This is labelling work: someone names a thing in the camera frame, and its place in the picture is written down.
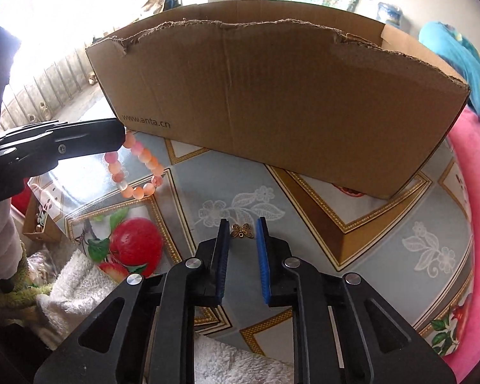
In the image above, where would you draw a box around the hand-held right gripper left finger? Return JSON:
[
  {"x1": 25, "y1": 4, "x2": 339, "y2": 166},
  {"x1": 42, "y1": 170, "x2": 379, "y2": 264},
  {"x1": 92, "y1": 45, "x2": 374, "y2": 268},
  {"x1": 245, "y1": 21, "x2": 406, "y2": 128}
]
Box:
[{"x1": 34, "y1": 218, "x2": 230, "y2": 384}]

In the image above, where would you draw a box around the gold butterfly charm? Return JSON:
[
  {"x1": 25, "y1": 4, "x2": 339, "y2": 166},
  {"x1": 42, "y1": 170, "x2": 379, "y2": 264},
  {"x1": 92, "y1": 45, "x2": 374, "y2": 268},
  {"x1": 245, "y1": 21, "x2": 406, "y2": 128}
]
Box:
[{"x1": 229, "y1": 223, "x2": 252, "y2": 240}]

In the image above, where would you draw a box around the green knit cloth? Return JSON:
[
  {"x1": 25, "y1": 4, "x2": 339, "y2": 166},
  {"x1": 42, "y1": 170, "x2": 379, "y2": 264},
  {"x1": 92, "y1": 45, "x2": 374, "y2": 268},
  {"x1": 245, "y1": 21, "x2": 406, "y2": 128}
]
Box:
[{"x1": 0, "y1": 240, "x2": 59, "y2": 324}]

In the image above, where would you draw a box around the white fluffy towel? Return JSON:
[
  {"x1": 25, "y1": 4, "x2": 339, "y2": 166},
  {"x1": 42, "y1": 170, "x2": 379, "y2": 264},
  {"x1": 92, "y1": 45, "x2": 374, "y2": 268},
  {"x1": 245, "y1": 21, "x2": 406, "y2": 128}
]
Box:
[{"x1": 48, "y1": 250, "x2": 292, "y2": 384}]

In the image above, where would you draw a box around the blue printed quilt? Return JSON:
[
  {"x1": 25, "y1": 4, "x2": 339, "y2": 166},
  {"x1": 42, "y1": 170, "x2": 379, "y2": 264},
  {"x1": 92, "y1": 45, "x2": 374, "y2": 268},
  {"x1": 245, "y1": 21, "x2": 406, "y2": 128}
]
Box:
[{"x1": 418, "y1": 21, "x2": 480, "y2": 137}]

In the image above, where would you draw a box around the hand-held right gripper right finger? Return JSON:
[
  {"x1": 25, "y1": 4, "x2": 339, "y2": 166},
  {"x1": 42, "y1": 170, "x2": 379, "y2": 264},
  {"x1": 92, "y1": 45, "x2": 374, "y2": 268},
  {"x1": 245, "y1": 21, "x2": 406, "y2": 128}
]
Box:
[{"x1": 257, "y1": 216, "x2": 457, "y2": 384}]

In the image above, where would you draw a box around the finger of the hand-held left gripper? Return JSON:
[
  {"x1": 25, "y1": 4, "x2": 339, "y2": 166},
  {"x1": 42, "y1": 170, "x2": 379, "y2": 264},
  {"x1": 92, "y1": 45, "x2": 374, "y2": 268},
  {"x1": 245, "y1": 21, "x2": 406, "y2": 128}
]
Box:
[
  {"x1": 0, "y1": 118, "x2": 125, "y2": 139},
  {"x1": 0, "y1": 128, "x2": 126, "y2": 174}
]

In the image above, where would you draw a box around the pink orange bead bracelet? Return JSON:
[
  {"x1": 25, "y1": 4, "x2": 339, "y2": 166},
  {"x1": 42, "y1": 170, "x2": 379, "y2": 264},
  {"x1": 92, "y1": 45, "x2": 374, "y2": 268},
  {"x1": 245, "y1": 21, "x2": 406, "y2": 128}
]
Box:
[{"x1": 104, "y1": 130, "x2": 169, "y2": 200}]

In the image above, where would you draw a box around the brown cardboard box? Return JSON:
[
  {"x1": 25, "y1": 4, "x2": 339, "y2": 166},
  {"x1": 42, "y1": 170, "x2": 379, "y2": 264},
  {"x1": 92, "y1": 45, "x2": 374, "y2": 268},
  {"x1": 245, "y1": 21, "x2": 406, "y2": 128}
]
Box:
[{"x1": 85, "y1": 0, "x2": 470, "y2": 200}]

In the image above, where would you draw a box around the metal balcony railing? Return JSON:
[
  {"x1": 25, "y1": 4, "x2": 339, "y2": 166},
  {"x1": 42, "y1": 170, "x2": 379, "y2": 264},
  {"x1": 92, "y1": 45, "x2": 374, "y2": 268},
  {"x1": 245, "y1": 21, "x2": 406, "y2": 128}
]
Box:
[{"x1": 0, "y1": 52, "x2": 100, "y2": 129}]

